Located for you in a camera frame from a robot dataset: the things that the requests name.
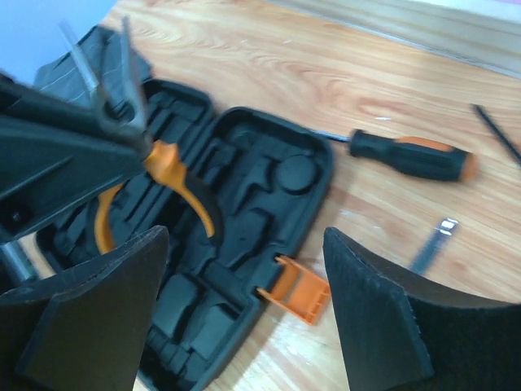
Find silver orange utility knife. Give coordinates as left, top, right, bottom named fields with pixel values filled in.
left=409, top=217, right=459, bottom=275

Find orange black pliers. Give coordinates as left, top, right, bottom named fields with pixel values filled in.
left=59, top=16, right=225, bottom=247

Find black plastic tool case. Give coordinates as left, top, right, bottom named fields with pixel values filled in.
left=34, top=78, right=335, bottom=391

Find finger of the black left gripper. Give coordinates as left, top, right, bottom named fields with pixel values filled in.
left=1, top=76, right=144, bottom=240

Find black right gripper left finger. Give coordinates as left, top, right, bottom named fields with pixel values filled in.
left=1, top=226, right=169, bottom=390

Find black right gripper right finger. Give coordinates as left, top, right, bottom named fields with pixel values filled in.
left=323, top=227, right=520, bottom=390

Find black orange screwdriver handle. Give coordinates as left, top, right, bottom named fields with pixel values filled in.
left=316, top=130, right=479, bottom=182

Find dark grey folded cloth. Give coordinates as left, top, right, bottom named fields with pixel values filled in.
left=33, top=25, right=124, bottom=108

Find orange grid handle tool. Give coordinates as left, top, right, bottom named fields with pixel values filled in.
left=471, top=104, right=521, bottom=165

